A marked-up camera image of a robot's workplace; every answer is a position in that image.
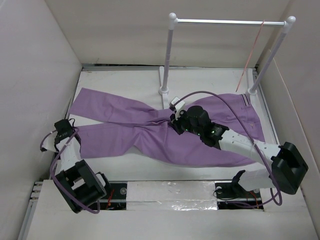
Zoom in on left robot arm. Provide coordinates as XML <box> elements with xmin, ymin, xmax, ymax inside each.
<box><xmin>50</xmin><ymin>119</ymin><xmax>113</xmax><ymax>214</ymax></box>

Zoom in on aluminium frame rail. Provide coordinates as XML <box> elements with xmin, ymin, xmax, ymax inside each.
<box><xmin>18</xmin><ymin>73</ymin><xmax>80</xmax><ymax>240</ymax></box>

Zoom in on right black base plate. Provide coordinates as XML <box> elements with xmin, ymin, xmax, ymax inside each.
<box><xmin>212</xmin><ymin>181</ymin><xmax>264</xmax><ymax>210</ymax></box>

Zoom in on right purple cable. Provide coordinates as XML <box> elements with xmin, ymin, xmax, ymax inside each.
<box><xmin>169</xmin><ymin>90</ymin><xmax>282</xmax><ymax>207</ymax></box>

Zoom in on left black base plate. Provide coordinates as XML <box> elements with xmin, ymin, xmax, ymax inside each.
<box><xmin>99</xmin><ymin>181</ymin><xmax>128</xmax><ymax>211</ymax></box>

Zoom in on purple trousers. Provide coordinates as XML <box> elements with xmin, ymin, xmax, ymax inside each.
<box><xmin>69</xmin><ymin>88</ymin><xmax>265</xmax><ymax>167</ymax></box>

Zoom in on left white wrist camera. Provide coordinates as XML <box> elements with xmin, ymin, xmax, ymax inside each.
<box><xmin>39</xmin><ymin>131</ymin><xmax>58</xmax><ymax>153</ymax></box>

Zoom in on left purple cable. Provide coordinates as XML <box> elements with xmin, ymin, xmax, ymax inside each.
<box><xmin>39</xmin><ymin>124</ymin><xmax>102</xmax><ymax>215</ymax></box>

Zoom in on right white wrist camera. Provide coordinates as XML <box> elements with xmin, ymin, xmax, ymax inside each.
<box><xmin>169</xmin><ymin>96</ymin><xmax>186</xmax><ymax>120</ymax></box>

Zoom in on pink wire hanger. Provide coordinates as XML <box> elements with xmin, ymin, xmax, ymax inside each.
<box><xmin>235</xmin><ymin>20</ymin><xmax>265</xmax><ymax>93</ymax></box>

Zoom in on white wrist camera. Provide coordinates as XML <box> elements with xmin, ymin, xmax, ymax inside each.
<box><xmin>39</xmin><ymin>131</ymin><xmax>58</xmax><ymax>153</ymax></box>
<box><xmin>169</xmin><ymin>96</ymin><xmax>186</xmax><ymax>120</ymax></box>

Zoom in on white clothes rack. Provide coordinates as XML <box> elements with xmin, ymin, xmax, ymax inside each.
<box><xmin>158</xmin><ymin>12</ymin><xmax>296</xmax><ymax>109</ymax></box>

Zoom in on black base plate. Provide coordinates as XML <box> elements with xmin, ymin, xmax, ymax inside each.
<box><xmin>212</xmin><ymin>181</ymin><xmax>264</xmax><ymax>210</ymax></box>
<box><xmin>99</xmin><ymin>181</ymin><xmax>128</xmax><ymax>211</ymax></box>

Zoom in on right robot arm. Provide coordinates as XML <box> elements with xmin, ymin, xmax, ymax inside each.
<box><xmin>170</xmin><ymin>105</ymin><xmax>309</xmax><ymax>197</ymax></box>

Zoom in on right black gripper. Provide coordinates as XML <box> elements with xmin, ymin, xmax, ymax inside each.
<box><xmin>167</xmin><ymin>108</ymin><xmax>202</xmax><ymax>137</ymax></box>

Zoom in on purple cable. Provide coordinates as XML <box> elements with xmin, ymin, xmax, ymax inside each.
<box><xmin>169</xmin><ymin>90</ymin><xmax>282</xmax><ymax>207</ymax></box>
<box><xmin>39</xmin><ymin>124</ymin><xmax>102</xmax><ymax>215</ymax></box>

